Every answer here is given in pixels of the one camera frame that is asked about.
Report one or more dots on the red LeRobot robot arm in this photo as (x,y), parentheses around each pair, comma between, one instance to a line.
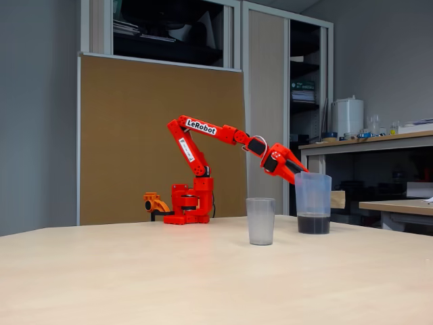
(203,186)

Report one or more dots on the low desk with grey frame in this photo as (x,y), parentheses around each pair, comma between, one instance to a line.
(395,205)

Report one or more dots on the orange table clamp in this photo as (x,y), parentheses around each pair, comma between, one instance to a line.
(157,204)

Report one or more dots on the green labelled box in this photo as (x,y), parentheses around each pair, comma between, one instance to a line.
(302,86)

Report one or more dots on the grey cabinet with tambour door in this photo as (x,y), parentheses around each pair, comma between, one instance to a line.
(265,67)

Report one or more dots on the spiral notebook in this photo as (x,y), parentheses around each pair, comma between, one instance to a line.
(157,38)

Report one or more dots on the clear drinking glass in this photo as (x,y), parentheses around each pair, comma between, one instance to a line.
(373,123)

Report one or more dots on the translucent plastic cup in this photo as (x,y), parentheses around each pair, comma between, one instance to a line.
(260,223)

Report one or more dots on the white folded sheet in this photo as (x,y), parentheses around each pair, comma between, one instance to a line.
(208,28)

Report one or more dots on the grey sideboard with wooden top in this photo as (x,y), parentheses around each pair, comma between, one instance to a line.
(372,142)

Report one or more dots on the blue tape roll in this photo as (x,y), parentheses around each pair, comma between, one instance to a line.
(329,136)

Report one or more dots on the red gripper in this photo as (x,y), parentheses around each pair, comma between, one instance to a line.
(279,162)

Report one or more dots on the glass jar with yellow smiley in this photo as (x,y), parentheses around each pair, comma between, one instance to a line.
(393,128)

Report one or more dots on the white paper stack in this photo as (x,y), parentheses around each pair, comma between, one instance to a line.
(302,96)

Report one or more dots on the white paper sheet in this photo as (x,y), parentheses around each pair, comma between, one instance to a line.
(429,199)

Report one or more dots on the flat white box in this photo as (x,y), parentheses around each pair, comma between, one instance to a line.
(416,128)

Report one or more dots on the grey paper stack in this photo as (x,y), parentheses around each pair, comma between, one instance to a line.
(125,28)

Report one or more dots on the grey cabinet with dark shelves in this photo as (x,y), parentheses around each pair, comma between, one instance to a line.
(108,27)

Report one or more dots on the brown pin board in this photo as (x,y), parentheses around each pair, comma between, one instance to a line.
(128,135)

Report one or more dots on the white storage box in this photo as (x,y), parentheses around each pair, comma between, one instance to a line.
(419,189)

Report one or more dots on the blue flat tool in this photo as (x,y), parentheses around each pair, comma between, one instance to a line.
(368,135)

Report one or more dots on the white cylindrical appliance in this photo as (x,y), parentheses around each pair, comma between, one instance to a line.
(346,116)

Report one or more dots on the large translucent plastic pitcher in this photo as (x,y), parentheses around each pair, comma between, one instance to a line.
(313,203)

